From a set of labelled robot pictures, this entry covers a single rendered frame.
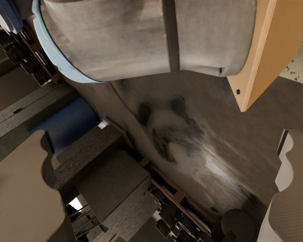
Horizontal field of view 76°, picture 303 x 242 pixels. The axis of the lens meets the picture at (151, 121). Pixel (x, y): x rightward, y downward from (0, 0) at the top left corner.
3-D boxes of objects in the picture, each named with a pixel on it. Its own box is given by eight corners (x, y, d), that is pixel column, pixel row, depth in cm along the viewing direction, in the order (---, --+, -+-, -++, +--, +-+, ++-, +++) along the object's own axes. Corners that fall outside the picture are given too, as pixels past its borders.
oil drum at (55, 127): (72, 89, 318) (21, 123, 287) (89, 102, 281) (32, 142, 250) (89, 114, 360) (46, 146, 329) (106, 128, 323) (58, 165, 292)
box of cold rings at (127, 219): (121, 152, 364) (83, 186, 333) (102, 119, 296) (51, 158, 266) (169, 197, 290) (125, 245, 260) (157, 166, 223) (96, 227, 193)
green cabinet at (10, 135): (89, 109, 326) (2, 172, 274) (72, 95, 370) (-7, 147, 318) (74, 87, 293) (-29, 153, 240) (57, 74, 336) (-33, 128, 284)
